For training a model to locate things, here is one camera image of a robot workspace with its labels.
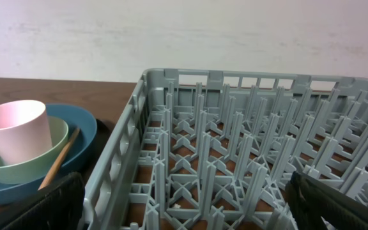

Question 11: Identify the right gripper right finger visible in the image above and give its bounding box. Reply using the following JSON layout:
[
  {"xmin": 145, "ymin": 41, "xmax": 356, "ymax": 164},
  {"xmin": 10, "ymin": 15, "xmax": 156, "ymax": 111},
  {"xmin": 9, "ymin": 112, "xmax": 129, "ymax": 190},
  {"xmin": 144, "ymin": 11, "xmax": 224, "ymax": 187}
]
[{"xmin": 286, "ymin": 171, "xmax": 368, "ymax": 230}]

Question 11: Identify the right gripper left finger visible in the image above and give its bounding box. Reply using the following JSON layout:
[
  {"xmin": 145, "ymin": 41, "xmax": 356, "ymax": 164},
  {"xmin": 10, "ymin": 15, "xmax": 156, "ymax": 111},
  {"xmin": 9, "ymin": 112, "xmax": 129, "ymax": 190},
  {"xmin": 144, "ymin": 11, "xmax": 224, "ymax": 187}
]
[{"xmin": 2, "ymin": 172, "xmax": 85, "ymax": 230}]

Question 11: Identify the wooden chopstick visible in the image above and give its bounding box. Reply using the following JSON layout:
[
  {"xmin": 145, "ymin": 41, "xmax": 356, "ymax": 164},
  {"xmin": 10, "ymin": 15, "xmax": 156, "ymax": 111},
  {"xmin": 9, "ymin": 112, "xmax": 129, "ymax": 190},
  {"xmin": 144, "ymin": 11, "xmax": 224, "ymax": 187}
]
[{"xmin": 38, "ymin": 127, "xmax": 80, "ymax": 190}]

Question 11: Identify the pink cup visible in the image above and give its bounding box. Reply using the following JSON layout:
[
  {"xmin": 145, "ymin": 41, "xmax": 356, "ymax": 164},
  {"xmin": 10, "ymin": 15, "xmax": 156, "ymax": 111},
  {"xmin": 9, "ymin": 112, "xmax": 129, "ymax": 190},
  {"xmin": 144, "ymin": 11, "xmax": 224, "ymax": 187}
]
[{"xmin": 0, "ymin": 100, "xmax": 52, "ymax": 165}]

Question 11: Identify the grey dishwasher rack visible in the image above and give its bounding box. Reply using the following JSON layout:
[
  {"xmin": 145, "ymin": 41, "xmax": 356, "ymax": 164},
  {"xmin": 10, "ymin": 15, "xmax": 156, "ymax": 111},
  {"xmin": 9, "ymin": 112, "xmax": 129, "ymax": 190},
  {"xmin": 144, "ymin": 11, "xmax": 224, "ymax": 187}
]
[{"xmin": 79, "ymin": 68, "xmax": 368, "ymax": 229}]

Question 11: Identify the dark blue plate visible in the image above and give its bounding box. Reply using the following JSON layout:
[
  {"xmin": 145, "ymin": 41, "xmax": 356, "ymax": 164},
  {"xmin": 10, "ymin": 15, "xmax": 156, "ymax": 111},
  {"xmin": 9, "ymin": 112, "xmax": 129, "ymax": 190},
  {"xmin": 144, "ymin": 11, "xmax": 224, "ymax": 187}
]
[{"xmin": 0, "ymin": 103, "xmax": 97, "ymax": 205}]

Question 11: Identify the light green bowl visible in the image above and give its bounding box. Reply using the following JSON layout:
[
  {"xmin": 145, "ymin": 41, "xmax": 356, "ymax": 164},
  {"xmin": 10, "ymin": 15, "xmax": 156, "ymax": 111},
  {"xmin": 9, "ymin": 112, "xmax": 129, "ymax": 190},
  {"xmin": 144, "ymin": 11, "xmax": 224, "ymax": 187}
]
[{"xmin": 0, "ymin": 116, "xmax": 69, "ymax": 184}]

